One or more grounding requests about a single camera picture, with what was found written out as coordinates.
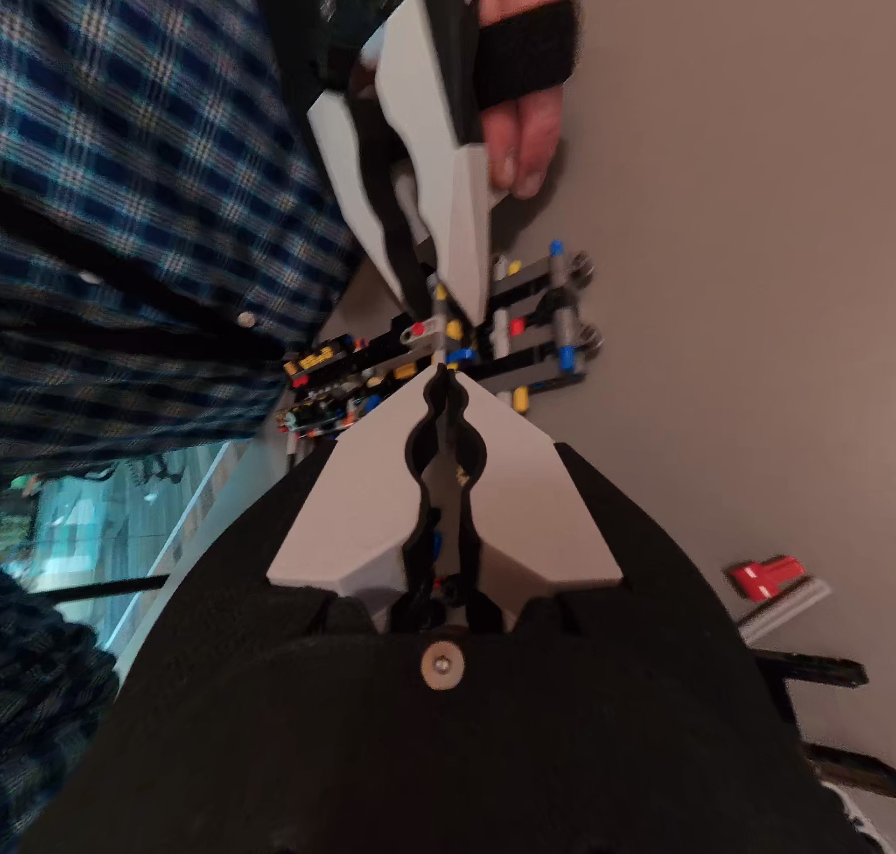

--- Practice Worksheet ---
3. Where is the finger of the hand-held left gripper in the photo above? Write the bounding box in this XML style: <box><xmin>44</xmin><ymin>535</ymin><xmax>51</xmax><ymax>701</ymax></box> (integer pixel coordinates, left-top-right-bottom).
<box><xmin>373</xmin><ymin>0</ymin><xmax>513</xmax><ymax>331</ymax></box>
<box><xmin>307</xmin><ymin>90</ymin><xmax>429</xmax><ymax>316</ymax></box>

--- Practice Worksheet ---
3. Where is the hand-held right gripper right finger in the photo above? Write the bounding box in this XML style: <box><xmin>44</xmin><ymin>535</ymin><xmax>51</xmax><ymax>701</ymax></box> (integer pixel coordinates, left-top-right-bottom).
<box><xmin>447</xmin><ymin>370</ymin><xmax>625</xmax><ymax>633</ymax></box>

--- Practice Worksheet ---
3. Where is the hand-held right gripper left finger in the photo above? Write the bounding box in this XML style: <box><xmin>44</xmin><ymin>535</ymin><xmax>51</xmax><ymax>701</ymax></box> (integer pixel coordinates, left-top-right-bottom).
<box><xmin>266</xmin><ymin>363</ymin><xmax>442</xmax><ymax>632</ymax></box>

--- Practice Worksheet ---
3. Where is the lego car chassis assembly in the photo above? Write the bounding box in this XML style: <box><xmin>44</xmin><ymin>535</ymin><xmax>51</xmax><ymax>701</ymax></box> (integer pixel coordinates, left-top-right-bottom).
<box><xmin>279</xmin><ymin>238</ymin><xmax>602</xmax><ymax>610</ymax></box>

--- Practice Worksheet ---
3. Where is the red lego connector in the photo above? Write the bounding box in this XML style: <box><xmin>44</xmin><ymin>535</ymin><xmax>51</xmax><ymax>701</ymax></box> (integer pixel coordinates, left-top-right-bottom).
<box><xmin>724</xmin><ymin>555</ymin><xmax>805</xmax><ymax>603</ymax></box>

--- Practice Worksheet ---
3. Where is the person's left hand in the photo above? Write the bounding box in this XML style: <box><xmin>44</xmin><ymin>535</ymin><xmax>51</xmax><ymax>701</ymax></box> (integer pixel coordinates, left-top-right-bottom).
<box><xmin>478</xmin><ymin>0</ymin><xmax>570</xmax><ymax>202</ymax></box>

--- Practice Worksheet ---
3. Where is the person's torso plaid shirt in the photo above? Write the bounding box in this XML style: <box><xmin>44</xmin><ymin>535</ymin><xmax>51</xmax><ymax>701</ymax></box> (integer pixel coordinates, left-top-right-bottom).
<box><xmin>0</xmin><ymin>0</ymin><xmax>365</xmax><ymax>477</ymax></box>

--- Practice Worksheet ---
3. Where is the black metal bar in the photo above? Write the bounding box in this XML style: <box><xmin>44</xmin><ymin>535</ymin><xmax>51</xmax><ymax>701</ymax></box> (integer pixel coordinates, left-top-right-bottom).
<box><xmin>28</xmin><ymin>573</ymin><xmax>172</xmax><ymax>599</ymax></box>

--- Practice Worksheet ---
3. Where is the black u-shaped lego bracket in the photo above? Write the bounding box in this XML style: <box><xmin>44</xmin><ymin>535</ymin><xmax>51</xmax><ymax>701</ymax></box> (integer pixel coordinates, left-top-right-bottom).
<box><xmin>749</xmin><ymin>647</ymin><xmax>896</xmax><ymax>795</ymax></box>

